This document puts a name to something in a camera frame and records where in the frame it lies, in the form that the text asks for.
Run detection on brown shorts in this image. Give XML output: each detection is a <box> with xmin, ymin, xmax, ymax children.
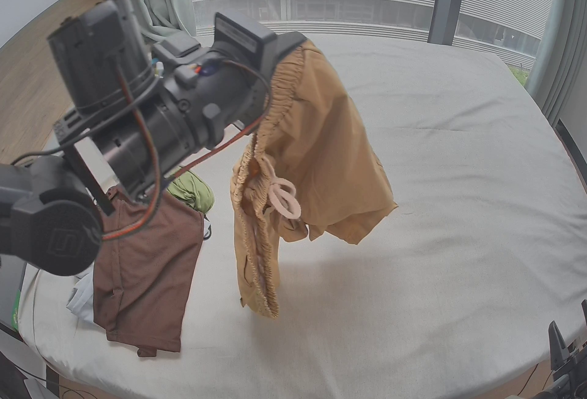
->
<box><xmin>93</xmin><ymin>186</ymin><xmax>205</xmax><ymax>359</ymax></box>

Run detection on tan shorts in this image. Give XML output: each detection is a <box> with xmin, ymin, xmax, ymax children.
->
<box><xmin>229</xmin><ymin>39</ymin><xmax>399</xmax><ymax>321</ymax></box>

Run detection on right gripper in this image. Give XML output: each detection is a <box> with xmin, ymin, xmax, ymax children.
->
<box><xmin>548</xmin><ymin>298</ymin><xmax>587</xmax><ymax>393</ymax></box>

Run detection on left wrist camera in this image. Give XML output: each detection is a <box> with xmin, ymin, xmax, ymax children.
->
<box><xmin>153</xmin><ymin>32</ymin><xmax>201</xmax><ymax>67</ymax></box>

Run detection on bed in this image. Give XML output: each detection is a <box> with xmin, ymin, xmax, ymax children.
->
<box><xmin>0</xmin><ymin>0</ymin><xmax>587</xmax><ymax>399</ymax></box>

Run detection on olive green garment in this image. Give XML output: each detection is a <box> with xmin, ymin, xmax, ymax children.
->
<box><xmin>166</xmin><ymin>170</ymin><xmax>215</xmax><ymax>214</ymax></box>

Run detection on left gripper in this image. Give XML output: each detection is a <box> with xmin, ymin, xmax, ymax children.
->
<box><xmin>138</xmin><ymin>13</ymin><xmax>308</xmax><ymax>180</ymax></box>

